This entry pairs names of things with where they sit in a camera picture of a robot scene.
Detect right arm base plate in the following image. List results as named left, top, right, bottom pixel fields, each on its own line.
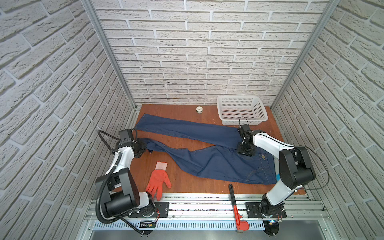
left=246, top=202, right=287, bottom=219

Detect red work glove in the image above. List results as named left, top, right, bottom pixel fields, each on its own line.
left=145, top=162, right=172, bottom=201

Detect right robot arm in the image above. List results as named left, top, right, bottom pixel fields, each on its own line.
left=237, top=124, right=316, bottom=218

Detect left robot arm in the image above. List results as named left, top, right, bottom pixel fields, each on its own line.
left=96, top=129, right=156, bottom=224

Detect white plastic basket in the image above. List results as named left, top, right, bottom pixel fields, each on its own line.
left=217, top=95, right=268, bottom=126

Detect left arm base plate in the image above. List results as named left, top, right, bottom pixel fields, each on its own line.
left=129, top=202, right=170, bottom=219

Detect blue denim trousers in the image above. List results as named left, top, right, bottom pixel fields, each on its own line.
left=135, top=114, right=278, bottom=185

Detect red pipe wrench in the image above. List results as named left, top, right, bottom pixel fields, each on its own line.
left=229, top=184, right=250, bottom=233

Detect white tape roll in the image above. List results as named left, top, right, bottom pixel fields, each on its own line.
left=196, top=106, right=203, bottom=114

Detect black corrugated cable hose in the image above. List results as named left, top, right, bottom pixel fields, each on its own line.
left=95, top=129, right=145, bottom=236

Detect aluminium rail frame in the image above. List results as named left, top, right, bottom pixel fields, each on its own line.
left=83, top=192, right=331, bottom=231

